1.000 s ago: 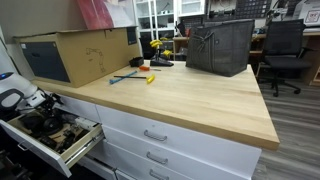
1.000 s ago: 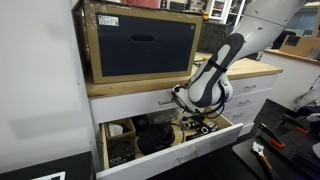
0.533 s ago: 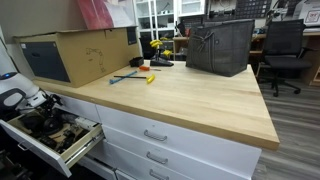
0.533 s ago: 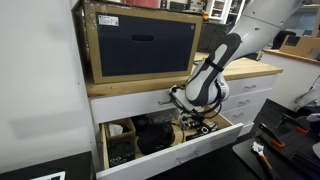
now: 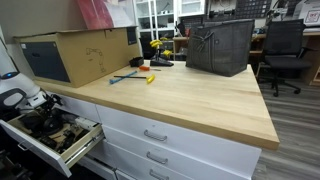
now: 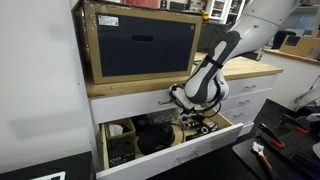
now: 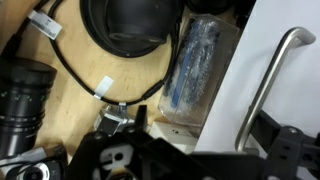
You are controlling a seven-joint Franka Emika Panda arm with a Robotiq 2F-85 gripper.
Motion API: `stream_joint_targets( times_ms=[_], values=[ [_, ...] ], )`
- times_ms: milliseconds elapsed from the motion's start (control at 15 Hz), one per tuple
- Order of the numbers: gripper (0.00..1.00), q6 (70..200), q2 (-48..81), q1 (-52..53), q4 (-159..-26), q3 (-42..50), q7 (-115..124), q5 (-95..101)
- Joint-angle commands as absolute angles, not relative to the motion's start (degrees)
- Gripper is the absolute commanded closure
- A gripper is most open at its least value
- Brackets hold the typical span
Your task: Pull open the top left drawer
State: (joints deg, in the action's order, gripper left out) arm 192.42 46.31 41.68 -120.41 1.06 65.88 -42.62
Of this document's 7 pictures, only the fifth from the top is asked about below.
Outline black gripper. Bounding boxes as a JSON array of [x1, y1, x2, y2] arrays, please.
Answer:
[[31, 93, 62, 115]]

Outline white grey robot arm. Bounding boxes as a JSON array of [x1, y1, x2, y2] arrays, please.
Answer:
[[0, 71, 62, 116]]

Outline black round pouch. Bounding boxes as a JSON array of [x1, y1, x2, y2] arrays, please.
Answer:
[[20, 115, 63, 135]]

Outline white power adapter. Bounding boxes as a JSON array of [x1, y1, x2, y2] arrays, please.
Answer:
[[75, 117, 97, 130]]

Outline large cardboard box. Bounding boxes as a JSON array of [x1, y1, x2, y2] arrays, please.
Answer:
[[15, 26, 140, 87]]

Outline blue plastic strip tool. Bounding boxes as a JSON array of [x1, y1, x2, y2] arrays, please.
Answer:
[[109, 71, 137, 84]]

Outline small black tray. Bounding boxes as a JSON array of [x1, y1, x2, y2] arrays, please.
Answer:
[[129, 57, 144, 67]]

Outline red poster board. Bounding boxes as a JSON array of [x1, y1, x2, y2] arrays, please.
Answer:
[[77, 0, 135, 29]]

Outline white shelving unit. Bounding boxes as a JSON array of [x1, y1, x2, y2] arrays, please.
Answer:
[[133, 0, 206, 40]]

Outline dark grey tote bag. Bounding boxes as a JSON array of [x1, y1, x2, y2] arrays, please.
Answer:
[[186, 19, 255, 77]]

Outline black office chair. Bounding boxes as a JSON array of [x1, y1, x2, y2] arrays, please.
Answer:
[[262, 19, 311, 97]]

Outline orange handled screwdriver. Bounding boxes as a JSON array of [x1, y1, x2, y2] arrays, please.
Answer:
[[139, 66, 161, 71]]

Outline yellow handled T wrench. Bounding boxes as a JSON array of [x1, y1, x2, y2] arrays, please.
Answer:
[[129, 75, 155, 84]]

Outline black tool stand yellow handles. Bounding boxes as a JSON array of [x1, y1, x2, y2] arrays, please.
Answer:
[[150, 39, 173, 67]]

